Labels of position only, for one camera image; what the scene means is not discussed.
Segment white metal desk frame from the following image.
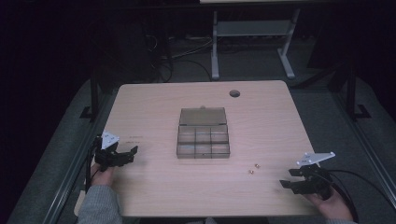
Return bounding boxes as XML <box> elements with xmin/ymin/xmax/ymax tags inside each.
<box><xmin>210</xmin><ymin>8</ymin><xmax>302</xmax><ymax>81</ymax></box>

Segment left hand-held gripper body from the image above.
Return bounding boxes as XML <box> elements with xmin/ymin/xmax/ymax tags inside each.
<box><xmin>93</xmin><ymin>130</ymin><xmax>129</xmax><ymax>173</ymax></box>

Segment hand-held gripper black cable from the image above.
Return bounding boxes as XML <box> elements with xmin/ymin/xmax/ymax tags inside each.
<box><xmin>317</xmin><ymin>169</ymin><xmax>396</xmax><ymax>223</ymax></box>
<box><xmin>84</xmin><ymin>135</ymin><xmax>104</xmax><ymax>194</ymax></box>

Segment person's right hand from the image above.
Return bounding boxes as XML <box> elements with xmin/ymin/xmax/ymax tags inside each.
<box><xmin>305</xmin><ymin>186</ymin><xmax>355</xmax><ymax>222</ymax></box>

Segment black metal stand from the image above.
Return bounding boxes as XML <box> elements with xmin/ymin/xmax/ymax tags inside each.
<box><xmin>78</xmin><ymin>69</ymin><xmax>101</xmax><ymax>123</ymax></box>
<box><xmin>295</xmin><ymin>59</ymin><xmax>373</xmax><ymax>122</ymax></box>

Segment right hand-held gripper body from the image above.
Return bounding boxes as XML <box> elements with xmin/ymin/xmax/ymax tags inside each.
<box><xmin>295</xmin><ymin>151</ymin><xmax>336</xmax><ymax>201</ymax></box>

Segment black floor cables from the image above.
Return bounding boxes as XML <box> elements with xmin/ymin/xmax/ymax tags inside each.
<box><xmin>144</xmin><ymin>33</ymin><xmax>216</xmax><ymax>83</ymax></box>

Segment clear plastic compartment box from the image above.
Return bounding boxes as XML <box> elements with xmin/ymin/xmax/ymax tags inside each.
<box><xmin>176</xmin><ymin>105</ymin><xmax>232</xmax><ymax>160</ymax></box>

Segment left hand-held gripper black cable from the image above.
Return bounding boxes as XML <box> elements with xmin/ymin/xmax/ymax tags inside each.
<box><xmin>84</xmin><ymin>135</ymin><xmax>104</xmax><ymax>194</ymax></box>

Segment right hand-held gripper black cable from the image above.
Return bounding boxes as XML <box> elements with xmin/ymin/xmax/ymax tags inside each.
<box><xmin>317</xmin><ymin>169</ymin><xmax>396</xmax><ymax>223</ymax></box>

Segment person's left hand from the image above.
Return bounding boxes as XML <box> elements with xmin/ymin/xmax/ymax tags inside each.
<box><xmin>90</xmin><ymin>162</ymin><xmax>117</xmax><ymax>188</ymax></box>

